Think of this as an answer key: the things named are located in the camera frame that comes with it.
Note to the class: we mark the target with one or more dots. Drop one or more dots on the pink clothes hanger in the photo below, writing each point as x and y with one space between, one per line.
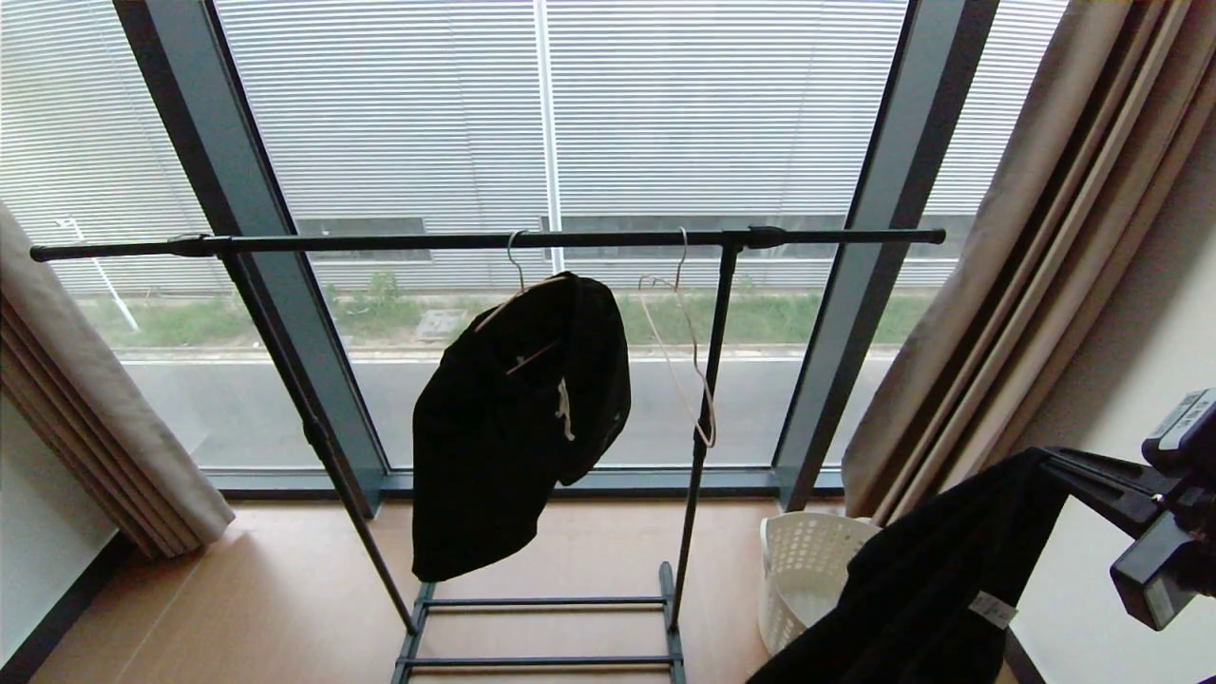
698 380
516 271

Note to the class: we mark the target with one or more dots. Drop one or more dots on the beige curtain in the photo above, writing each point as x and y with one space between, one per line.
95 399
1045 237

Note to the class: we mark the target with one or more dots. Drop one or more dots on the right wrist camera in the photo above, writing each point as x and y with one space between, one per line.
1183 427

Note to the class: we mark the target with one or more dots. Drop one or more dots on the black clothes rack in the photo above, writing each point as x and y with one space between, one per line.
380 241

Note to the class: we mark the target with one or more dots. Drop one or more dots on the window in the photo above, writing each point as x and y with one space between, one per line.
665 114

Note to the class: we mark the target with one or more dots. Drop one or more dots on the black garment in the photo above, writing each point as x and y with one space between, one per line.
931 589

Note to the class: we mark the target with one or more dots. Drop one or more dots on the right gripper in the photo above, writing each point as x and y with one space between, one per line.
1164 579

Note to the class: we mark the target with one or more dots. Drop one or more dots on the black shorts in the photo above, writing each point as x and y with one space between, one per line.
494 456

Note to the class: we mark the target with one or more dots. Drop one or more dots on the white laundry basket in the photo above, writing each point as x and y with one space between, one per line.
807 570

